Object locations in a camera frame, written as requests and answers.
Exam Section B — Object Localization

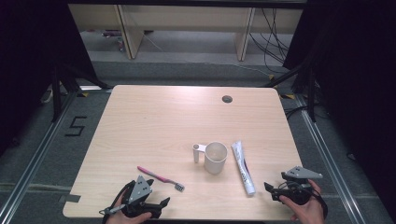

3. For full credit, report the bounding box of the black floor cable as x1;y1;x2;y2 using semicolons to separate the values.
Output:
284;105;310;121

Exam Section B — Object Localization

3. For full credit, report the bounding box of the person's left hand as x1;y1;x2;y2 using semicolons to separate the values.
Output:
106;189;153;224

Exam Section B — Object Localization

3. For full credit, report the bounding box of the beige wooden shelf unit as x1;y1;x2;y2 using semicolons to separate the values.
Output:
67;3;304;63

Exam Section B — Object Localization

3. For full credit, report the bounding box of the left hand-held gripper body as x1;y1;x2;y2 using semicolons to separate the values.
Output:
120;175;163;218

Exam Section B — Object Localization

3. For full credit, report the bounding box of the black curtain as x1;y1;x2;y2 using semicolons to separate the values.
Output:
282;0;396;216
0;0;96;157

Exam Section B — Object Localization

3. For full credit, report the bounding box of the grey cable plug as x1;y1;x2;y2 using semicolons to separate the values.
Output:
98;203;127;217

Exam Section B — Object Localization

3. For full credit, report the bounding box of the black metal stand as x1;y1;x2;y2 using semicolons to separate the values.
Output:
50;60;112;123
262;60;319;123

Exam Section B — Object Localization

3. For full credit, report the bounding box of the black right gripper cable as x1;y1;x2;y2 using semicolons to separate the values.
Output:
306;181;329;220

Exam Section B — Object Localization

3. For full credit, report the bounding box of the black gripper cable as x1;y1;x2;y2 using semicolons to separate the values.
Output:
306;181;329;220
101;179;137;224

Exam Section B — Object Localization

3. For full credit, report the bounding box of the white toothpaste tube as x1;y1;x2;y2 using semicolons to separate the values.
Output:
231;140;257;197

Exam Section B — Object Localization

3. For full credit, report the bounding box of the person's right hand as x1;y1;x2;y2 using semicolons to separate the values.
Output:
278;179;327;224

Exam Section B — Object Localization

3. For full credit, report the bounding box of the white cup with side holder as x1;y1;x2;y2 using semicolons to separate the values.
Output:
191;141;229;175

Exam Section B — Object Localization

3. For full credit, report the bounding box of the pink toothbrush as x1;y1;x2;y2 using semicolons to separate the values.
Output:
136;165;186;192

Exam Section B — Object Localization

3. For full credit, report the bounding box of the bundle of black cables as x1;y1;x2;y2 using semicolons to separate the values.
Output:
247;7;291;75

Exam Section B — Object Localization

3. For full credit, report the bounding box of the aluminium floor rail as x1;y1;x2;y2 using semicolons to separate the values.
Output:
0;89;78;224
293;92;369;224

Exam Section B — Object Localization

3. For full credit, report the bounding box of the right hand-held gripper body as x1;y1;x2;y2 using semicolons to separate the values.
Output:
271;165;324;206

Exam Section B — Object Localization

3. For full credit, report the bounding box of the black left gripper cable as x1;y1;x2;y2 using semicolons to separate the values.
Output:
101;179;137;224

